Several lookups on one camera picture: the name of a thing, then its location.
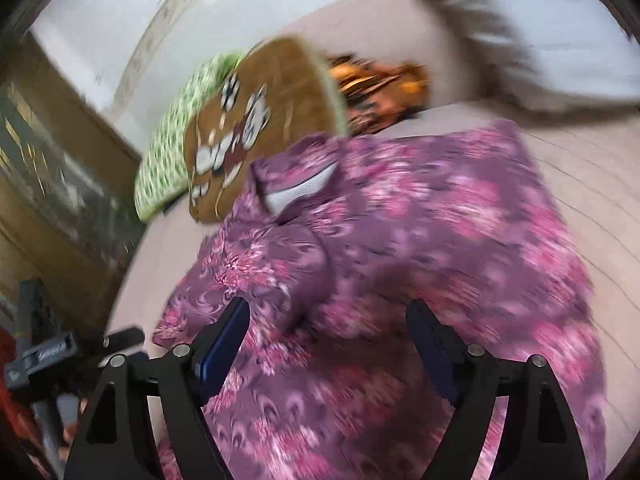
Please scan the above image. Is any light blue pillow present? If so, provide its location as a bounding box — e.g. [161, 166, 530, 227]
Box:
[425, 0, 639, 114]

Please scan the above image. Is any wooden glass door cabinet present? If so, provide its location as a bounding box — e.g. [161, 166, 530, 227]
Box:
[1, 35, 143, 333]

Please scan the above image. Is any orange patterned cloth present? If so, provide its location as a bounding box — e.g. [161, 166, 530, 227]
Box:
[328, 54, 430, 136]

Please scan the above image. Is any brown cartoon blanket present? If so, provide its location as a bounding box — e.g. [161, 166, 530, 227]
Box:
[183, 36, 349, 223]

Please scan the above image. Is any red jacket person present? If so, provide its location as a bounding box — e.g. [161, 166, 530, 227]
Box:
[1, 328, 52, 479]

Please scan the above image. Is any purple floral garment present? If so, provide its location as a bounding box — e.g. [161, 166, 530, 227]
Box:
[153, 120, 606, 479]

